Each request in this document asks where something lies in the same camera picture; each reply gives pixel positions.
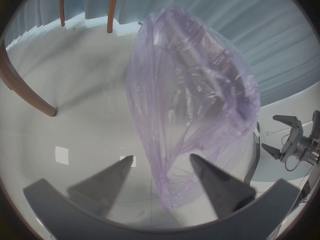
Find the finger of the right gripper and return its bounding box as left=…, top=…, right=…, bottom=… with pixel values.
left=261, top=143, right=283, bottom=161
left=272, top=114, right=301, bottom=132

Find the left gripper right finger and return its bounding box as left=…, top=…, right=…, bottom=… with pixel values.
left=190, top=153, right=256, bottom=221

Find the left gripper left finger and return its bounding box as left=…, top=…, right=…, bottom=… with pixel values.
left=67, top=155, right=134, bottom=216

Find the purple plastic bag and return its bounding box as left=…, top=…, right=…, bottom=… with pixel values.
left=126, top=6, right=261, bottom=211

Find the pale blue curtain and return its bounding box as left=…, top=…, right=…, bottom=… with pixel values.
left=4, top=0, right=320, bottom=107

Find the white cushioned wooden chair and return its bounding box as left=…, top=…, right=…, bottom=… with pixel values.
left=0, top=0, right=121, bottom=117

